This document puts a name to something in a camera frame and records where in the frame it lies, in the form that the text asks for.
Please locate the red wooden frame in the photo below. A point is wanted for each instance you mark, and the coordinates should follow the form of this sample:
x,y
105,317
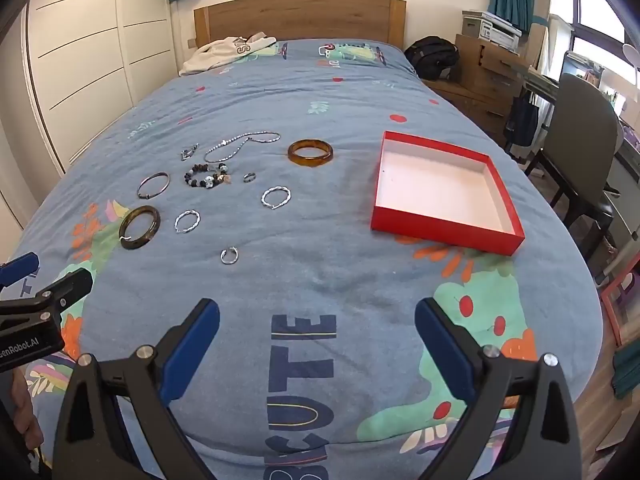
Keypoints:
x,y
612,310

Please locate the grey white printer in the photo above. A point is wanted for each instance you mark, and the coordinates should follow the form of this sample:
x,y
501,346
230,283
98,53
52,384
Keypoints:
x,y
492,30

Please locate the amber bangle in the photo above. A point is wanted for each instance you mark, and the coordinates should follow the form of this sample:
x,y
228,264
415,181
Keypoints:
x,y
311,162

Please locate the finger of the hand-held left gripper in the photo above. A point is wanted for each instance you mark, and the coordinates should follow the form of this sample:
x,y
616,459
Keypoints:
x,y
70,285
20,266

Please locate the dark hanging bag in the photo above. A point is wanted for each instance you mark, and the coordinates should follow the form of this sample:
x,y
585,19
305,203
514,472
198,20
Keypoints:
x,y
522,117

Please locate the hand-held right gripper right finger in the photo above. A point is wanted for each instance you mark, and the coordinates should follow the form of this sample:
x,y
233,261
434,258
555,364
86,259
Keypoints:
x,y
445,351

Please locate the grey office chair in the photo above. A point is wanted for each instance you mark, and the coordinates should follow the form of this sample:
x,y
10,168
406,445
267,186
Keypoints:
x,y
580,135

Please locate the red shallow box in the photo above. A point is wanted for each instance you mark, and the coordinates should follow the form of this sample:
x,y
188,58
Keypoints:
x,y
435,185

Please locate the white wardrobe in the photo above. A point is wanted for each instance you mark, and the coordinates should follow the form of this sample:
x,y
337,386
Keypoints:
x,y
85,35

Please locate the white round lamp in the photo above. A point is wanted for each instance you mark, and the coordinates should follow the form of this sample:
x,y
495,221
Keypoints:
x,y
631,55

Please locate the white sweatshirt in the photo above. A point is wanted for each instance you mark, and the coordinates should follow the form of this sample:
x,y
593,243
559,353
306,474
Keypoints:
x,y
215,55

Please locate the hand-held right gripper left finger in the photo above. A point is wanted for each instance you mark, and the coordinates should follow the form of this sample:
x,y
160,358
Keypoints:
x,y
192,346

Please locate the dark brown bangle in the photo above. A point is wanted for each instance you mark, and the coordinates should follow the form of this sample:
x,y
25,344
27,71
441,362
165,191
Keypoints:
x,y
154,230

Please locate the desk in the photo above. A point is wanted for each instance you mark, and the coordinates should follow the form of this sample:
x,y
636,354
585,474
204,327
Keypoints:
x,y
542,82

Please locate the black backpack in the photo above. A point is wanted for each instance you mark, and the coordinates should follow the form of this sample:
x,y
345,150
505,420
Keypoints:
x,y
432,55

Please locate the window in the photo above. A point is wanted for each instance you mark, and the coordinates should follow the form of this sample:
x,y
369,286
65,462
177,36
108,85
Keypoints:
x,y
595,15

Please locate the blue printed blanket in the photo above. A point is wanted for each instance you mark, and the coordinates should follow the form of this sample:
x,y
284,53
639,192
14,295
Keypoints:
x,y
310,270

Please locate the silver wristwatch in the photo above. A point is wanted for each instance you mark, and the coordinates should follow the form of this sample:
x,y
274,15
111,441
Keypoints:
x,y
188,153

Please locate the person's left hand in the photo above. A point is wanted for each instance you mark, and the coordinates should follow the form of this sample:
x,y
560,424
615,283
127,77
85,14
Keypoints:
x,y
27,410

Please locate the wooden headboard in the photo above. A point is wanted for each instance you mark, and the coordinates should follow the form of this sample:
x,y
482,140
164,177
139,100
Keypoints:
x,y
300,15

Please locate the wooden drawer cabinet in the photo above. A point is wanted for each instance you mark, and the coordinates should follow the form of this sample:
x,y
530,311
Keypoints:
x,y
480,80

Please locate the thin silver bangle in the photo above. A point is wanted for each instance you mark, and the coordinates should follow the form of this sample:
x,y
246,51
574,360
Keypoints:
x,y
140,193

